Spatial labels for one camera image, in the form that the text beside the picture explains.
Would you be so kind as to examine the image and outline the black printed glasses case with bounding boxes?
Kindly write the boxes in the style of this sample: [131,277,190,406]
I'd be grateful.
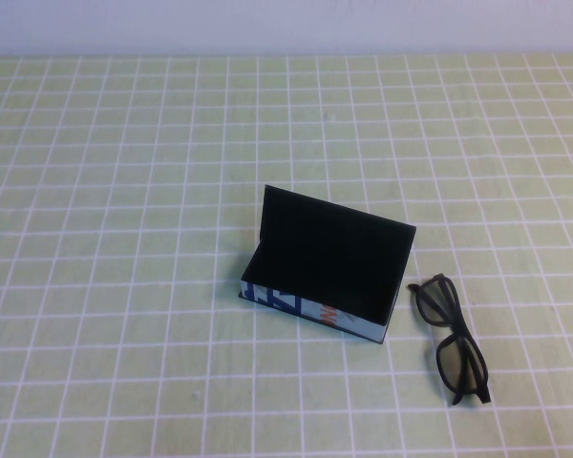
[237,184,419,345]

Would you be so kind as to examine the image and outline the black framed glasses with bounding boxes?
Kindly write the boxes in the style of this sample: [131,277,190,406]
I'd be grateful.
[407,273,494,408]

